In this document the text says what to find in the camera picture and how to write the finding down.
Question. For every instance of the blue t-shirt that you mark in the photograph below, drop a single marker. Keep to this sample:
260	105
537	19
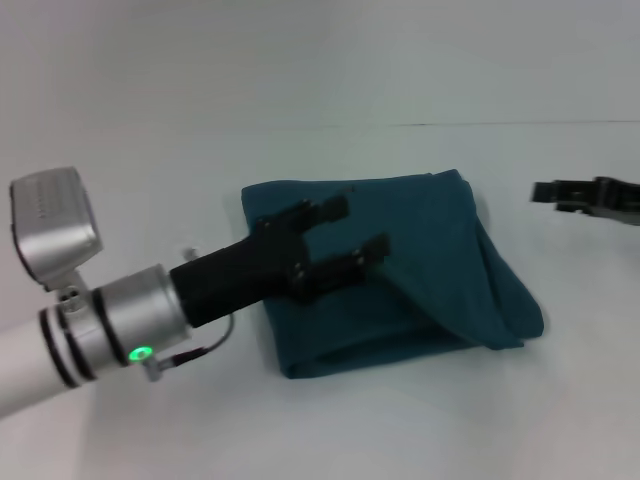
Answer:
440	260

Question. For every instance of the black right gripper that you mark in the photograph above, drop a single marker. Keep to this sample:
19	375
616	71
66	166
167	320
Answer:
620	202

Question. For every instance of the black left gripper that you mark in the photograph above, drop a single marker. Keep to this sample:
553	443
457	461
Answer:
240	280

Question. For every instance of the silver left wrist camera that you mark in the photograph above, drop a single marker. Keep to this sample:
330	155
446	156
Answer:
55	225

